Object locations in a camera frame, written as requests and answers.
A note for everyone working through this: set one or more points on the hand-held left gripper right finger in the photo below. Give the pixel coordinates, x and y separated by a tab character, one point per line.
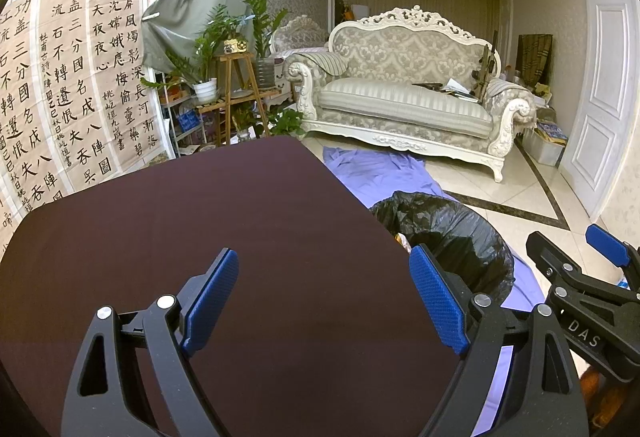
437	297

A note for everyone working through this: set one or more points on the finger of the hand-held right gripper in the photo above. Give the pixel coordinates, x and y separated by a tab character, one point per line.
580	277
607	244

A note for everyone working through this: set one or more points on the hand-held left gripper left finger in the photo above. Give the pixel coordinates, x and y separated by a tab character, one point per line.
212	299

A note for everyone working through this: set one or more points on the black trash bag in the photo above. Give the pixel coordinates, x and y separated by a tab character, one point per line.
460	227

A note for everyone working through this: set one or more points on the grey storage box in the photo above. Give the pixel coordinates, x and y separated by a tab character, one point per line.
547	147

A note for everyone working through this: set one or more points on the purple cloth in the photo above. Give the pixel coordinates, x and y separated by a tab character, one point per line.
380	172

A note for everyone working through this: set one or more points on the white panelled door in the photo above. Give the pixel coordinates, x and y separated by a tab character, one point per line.
600	92

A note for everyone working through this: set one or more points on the blue box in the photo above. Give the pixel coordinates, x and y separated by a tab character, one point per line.
189	122

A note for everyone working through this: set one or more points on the small leafy green plant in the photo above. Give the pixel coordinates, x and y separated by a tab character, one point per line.
287	123

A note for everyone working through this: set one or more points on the white ornate sofa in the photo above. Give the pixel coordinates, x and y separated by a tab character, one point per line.
400	102

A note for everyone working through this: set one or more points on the papers and books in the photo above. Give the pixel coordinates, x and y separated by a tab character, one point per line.
450	89

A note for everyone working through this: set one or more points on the green plant white pot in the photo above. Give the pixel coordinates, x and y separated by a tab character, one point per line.
205	91

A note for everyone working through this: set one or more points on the dark toy rifle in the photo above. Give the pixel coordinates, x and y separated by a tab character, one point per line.
486	67

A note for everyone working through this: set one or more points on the wooden plant stand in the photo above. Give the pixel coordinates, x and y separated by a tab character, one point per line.
235	67

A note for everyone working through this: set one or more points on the gold decorative pot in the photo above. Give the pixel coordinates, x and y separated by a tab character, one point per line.
235	46

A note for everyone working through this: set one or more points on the striped throw blanket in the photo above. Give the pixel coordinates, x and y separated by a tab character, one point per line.
327	63

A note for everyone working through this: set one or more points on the tall green plant grey pot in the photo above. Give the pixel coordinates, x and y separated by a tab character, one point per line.
262	27

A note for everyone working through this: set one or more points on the white ornate armchair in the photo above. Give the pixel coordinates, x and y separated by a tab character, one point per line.
300	29

